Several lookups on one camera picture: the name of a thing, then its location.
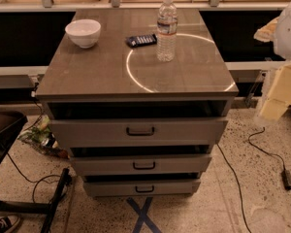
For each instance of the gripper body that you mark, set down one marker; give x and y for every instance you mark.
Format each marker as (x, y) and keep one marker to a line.
(289, 33)

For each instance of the grey top drawer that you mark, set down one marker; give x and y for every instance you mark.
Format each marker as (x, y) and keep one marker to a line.
(137, 132)

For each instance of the grey drawer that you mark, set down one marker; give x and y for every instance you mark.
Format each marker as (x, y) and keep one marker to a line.
(141, 164)
(135, 188)
(137, 132)

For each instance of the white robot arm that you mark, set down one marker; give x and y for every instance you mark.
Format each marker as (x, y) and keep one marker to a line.
(278, 31)

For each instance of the grey three-drawer cabinet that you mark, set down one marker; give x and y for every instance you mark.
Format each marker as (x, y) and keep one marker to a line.
(113, 81)

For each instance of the grey middle drawer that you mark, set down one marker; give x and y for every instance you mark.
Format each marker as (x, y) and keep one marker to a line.
(141, 164)

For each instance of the grey bottom drawer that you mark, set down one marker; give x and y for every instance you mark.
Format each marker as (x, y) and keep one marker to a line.
(135, 188)

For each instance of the clear plastic water bottle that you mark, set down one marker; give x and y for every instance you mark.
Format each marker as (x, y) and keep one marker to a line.
(167, 24)

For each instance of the white ceramic bowl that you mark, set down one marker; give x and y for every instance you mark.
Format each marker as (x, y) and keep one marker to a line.
(84, 33)

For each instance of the green plastic bag clutter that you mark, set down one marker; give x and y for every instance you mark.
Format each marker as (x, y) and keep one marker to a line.
(40, 138)

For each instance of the black and white sneaker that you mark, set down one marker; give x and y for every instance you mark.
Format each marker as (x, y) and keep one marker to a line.
(9, 224)

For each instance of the black power adapter with cable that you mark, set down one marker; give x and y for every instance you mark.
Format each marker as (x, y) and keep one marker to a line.
(285, 174)

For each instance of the black table leg frame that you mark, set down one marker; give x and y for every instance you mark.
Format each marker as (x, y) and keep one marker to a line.
(48, 209)

